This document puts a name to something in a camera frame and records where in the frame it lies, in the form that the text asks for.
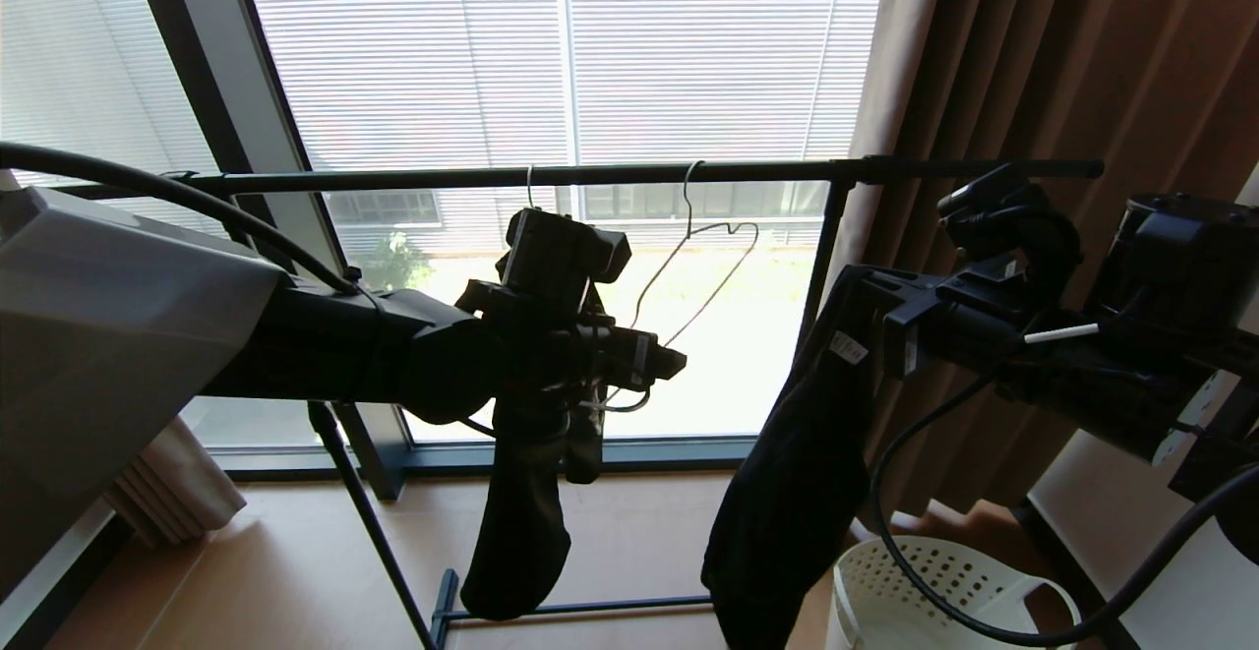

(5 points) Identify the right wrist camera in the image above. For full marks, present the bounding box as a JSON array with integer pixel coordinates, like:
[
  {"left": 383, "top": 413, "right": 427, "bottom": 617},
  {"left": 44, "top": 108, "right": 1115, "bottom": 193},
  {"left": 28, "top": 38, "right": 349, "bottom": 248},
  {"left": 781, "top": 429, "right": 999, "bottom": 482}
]
[{"left": 936, "top": 163, "right": 1085, "bottom": 287}]

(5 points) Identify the black cable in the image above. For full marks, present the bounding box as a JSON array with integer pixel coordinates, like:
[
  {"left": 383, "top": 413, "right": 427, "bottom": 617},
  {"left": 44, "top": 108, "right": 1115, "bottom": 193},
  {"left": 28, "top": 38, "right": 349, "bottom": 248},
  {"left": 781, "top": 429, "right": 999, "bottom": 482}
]
[
  {"left": 869, "top": 370, "right": 1259, "bottom": 649},
  {"left": 0, "top": 142, "right": 363, "bottom": 297}
]

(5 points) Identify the black garment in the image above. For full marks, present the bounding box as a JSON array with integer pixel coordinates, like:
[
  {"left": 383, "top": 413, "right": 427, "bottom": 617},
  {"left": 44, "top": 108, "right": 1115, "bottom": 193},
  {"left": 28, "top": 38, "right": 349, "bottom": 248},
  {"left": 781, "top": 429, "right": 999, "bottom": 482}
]
[
  {"left": 700, "top": 265, "right": 891, "bottom": 650},
  {"left": 460, "top": 276, "right": 611, "bottom": 623}
]

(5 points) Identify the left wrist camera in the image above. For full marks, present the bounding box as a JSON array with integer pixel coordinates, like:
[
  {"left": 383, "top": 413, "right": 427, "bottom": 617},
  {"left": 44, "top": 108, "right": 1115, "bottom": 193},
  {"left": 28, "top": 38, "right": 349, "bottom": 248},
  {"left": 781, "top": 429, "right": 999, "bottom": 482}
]
[{"left": 497, "top": 207, "right": 633, "bottom": 317}]

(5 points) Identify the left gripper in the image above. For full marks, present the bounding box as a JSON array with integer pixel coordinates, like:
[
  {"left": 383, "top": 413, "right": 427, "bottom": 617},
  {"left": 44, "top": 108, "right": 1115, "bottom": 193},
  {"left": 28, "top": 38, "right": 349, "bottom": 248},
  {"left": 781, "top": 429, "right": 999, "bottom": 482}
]
[{"left": 566, "top": 324, "right": 662, "bottom": 397}]

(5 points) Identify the brown curtain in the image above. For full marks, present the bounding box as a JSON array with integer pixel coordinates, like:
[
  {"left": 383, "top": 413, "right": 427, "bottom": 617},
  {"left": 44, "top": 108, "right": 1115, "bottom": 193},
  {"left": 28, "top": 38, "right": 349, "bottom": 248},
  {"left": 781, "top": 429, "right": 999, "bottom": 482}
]
[
  {"left": 816, "top": 0, "right": 1259, "bottom": 533},
  {"left": 103, "top": 417, "right": 249, "bottom": 548}
]

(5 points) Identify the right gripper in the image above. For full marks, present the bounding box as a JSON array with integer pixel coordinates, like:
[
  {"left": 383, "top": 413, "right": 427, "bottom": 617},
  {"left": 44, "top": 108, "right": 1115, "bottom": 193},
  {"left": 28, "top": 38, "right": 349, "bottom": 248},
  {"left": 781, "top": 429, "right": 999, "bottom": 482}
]
[{"left": 878, "top": 271, "right": 1029, "bottom": 381}]

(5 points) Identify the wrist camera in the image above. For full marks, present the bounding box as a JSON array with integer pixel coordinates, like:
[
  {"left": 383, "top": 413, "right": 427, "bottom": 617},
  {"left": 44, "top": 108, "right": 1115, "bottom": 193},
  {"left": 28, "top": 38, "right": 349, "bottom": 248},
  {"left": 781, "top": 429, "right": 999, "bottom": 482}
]
[
  {"left": 497, "top": 207, "right": 633, "bottom": 317},
  {"left": 936, "top": 163, "right": 1085, "bottom": 287}
]

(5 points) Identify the black clothes rack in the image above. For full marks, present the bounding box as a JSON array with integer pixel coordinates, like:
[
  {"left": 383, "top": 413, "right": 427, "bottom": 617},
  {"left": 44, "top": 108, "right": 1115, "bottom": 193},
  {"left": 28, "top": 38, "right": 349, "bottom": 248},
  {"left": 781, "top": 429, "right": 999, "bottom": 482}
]
[{"left": 59, "top": 156, "right": 1105, "bottom": 650}]

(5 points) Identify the white laundry basket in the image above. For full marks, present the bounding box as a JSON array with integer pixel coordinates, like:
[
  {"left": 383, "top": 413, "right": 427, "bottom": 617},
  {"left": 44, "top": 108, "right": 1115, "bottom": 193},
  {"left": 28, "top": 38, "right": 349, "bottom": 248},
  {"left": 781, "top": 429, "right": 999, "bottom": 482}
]
[{"left": 824, "top": 535, "right": 1083, "bottom": 650}]

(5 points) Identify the window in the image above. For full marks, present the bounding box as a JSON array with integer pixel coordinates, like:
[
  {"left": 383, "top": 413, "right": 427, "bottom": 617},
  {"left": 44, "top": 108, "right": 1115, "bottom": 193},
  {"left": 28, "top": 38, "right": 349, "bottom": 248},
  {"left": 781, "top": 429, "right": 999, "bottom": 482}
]
[{"left": 0, "top": 0, "right": 896, "bottom": 479}]

